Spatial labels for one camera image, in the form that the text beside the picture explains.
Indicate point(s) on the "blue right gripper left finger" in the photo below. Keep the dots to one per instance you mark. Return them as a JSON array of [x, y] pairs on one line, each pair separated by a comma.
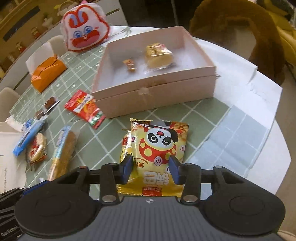
[[127, 166]]

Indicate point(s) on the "blue white snack packet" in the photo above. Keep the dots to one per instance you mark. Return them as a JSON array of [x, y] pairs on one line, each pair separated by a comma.
[[32, 127]]

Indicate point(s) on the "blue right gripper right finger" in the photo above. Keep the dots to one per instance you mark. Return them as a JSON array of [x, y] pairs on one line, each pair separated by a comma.
[[174, 165]]

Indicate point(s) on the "long wrapped bread stick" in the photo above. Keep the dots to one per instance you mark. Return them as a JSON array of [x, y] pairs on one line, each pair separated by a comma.
[[63, 153]]

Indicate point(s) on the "yellow panda snack bag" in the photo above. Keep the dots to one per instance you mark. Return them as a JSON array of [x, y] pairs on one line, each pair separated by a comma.
[[155, 152]]

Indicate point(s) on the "small brown candy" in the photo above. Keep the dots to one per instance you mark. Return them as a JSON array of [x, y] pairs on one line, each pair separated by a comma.
[[39, 114]]

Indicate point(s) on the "brown plush toy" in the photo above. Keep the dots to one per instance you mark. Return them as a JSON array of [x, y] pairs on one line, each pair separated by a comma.
[[217, 22]]

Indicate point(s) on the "small orange wrapped candy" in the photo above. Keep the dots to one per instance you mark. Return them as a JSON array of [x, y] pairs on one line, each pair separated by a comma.
[[130, 65]]

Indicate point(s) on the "red snack packet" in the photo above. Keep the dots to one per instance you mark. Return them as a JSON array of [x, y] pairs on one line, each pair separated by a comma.
[[83, 105]]

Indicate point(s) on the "green checked tablecloth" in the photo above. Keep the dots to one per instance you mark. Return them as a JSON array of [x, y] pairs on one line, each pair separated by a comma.
[[235, 128]]

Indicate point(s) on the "orange tissue box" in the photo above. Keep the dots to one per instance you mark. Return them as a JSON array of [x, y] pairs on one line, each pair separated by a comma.
[[44, 67]]

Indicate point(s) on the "wrapped biscuit red label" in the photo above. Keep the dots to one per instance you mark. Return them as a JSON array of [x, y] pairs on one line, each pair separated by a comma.
[[36, 151]]

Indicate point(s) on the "red white rabbit pillow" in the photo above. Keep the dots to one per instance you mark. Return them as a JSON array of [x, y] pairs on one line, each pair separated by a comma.
[[84, 27]]

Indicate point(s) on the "yellow wrapped cake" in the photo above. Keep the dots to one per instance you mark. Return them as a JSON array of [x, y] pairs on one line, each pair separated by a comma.
[[158, 56]]

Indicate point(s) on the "pink cardboard box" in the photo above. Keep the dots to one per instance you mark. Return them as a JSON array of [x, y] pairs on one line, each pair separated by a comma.
[[191, 76]]

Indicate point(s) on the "beige chair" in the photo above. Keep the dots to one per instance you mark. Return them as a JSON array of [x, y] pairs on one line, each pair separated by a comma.
[[8, 97]]

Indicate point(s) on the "chocolate biscuit clear wrapper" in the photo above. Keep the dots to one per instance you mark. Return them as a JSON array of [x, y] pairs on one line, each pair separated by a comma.
[[50, 104]]

